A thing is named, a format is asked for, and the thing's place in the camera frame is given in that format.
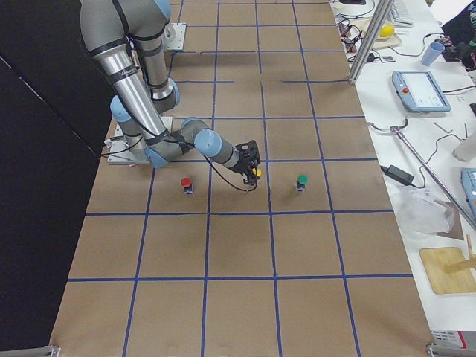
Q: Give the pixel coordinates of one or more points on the yellow lemon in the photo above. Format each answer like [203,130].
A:
[386,32]

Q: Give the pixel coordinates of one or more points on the teach pendant tablet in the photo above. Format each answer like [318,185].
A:
[419,92]

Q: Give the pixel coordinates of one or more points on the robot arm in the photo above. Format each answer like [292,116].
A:
[126,39]

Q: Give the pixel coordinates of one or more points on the clear plastic bag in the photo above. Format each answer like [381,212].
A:
[419,212]

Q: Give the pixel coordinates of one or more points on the black power adapter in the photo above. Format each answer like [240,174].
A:
[399,175]

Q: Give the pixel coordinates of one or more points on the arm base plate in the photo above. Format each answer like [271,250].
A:
[174,36]
[126,149]

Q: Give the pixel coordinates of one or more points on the metal rod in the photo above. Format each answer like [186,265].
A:
[397,131]

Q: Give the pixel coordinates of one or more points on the blue plastic cup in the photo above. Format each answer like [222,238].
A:
[432,52]

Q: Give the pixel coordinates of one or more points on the yellow push button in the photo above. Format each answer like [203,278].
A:
[254,175]

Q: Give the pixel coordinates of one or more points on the aluminium frame post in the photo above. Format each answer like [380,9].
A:
[373,30]

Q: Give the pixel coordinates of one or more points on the wooden board stand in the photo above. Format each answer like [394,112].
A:
[448,270]

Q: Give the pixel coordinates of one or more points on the red push button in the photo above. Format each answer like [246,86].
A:
[187,185]

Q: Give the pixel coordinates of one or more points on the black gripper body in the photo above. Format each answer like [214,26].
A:
[245,167]

